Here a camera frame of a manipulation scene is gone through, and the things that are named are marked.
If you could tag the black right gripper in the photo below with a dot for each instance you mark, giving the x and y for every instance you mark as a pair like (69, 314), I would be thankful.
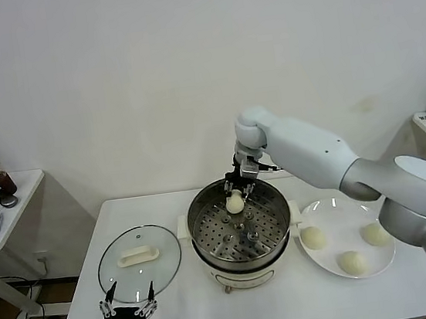
(239, 181)

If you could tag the white steamed baozi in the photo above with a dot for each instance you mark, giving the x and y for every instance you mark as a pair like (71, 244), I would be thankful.
(313, 238)
(235, 205)
(353, 263)
(375, 233)

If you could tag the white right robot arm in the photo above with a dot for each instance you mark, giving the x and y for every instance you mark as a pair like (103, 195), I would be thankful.
(305, 148)

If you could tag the stainless steel steamer basket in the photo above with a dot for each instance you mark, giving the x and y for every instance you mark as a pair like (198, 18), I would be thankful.
(261, 235)

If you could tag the white round plate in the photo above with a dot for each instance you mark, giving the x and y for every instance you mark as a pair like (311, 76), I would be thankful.
(338, 226)

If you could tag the white side table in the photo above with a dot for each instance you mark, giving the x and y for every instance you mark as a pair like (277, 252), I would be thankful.
(18, 218)

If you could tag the grey round puck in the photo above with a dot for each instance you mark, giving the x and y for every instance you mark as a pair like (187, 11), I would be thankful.
(9, 202)

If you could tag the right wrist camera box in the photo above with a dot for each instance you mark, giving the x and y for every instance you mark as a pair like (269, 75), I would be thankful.
(249, 167)

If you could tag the white wall outlet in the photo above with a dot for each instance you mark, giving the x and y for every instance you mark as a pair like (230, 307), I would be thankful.
(46, 256)

